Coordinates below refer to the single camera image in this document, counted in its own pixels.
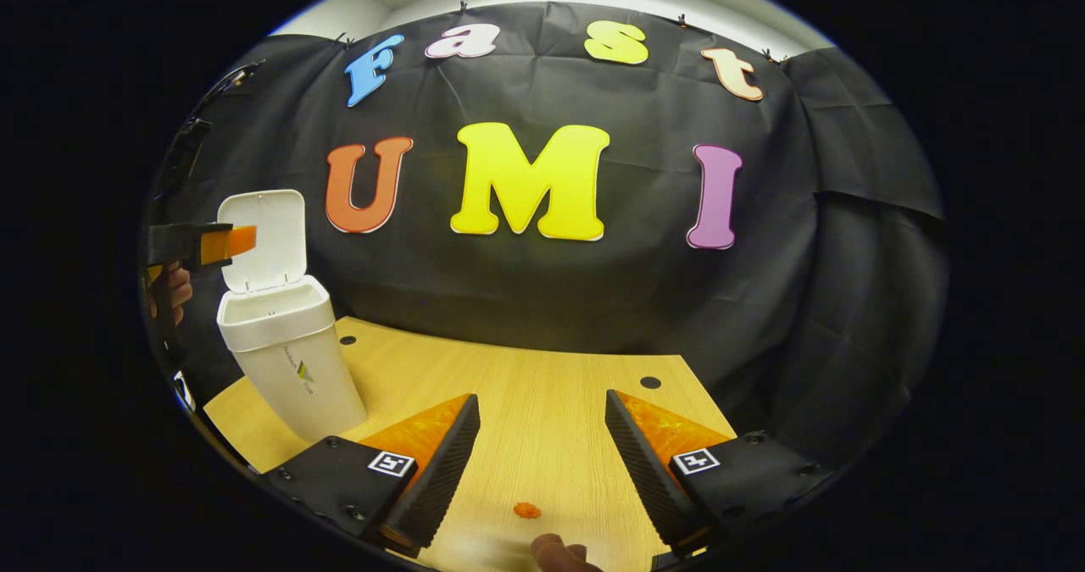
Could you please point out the orange paper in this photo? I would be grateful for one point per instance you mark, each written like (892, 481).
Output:
(526, 510)

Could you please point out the white desktop garbage bin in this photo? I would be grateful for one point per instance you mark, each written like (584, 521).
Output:
(297, 360)

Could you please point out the black backdrop cloth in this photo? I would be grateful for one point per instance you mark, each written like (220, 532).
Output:
(593, 301)

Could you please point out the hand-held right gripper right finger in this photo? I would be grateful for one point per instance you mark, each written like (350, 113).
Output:
(644, 470)

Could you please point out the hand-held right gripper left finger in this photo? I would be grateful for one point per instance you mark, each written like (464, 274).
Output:
(441, 470)

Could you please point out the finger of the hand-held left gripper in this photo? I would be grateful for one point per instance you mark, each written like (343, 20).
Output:
(182, 243)

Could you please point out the wooden desktop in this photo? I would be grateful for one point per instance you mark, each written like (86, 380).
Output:
(534, 402)

